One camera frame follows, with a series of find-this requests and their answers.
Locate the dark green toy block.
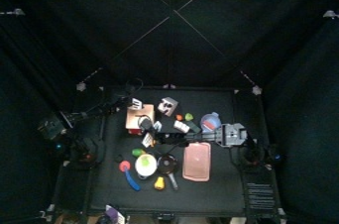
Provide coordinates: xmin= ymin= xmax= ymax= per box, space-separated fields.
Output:
xmin=184 ymin=120 xmax=203 ymax=135

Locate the white bowl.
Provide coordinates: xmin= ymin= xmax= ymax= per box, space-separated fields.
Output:
xmin=133 ymin=153 xmax=159 ymax=180

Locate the thin diagonal cord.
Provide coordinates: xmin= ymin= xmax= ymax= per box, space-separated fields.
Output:
xmin=81 ymin=0 xmax=236 ymax=84
xmin=121 ymin=0 xmax=257 ymax=87

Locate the blue spatula with red head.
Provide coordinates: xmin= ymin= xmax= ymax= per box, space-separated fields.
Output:
xmin=117 ymin=160 xmax=143 ymax=192

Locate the wooden cutting board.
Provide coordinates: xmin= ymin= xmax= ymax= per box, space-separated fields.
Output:
xmin=124 ymin=103 xmax=156 ymax=131

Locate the black table-edge camera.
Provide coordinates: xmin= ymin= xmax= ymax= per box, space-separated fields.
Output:
xmin=152 ymin=212 xmax=179 ymax=223

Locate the white toy block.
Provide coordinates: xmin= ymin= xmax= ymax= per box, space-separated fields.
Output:
xmin=172 ymin=120 xmax=192 ymax=134

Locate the yellow toy pear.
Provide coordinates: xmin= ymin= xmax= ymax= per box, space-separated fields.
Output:
xmin=152 ymin=175 xmax=167 ymax=191

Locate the grey cube toy with face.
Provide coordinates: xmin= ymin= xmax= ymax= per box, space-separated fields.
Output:
xmin=156 ymin=96 xmax=180 ymax=117

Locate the blue bowl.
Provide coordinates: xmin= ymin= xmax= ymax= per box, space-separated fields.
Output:
xmin=199 ymin=111 xmax=224 ymax=134

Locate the black frying pan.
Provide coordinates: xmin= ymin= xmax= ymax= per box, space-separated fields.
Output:
xmin=156 ymin=154 xmax=181 ymax=191

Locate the green toy leaf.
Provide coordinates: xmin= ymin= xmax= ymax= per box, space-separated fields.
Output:
xmin=137 ymin=156 xmax=152 ymax=167

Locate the red toy piece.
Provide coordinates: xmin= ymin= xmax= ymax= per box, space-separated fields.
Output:
xmin=203 ymin=120 xmax=219 ymax=130

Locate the pink tray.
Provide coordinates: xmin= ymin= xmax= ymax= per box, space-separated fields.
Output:
xmin=181 ymin=142 xmax=213 ymax=182

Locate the purple and white object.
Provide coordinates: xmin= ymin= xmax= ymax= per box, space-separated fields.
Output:
xmin=103 ymin=204 xmax=128 ymax=224

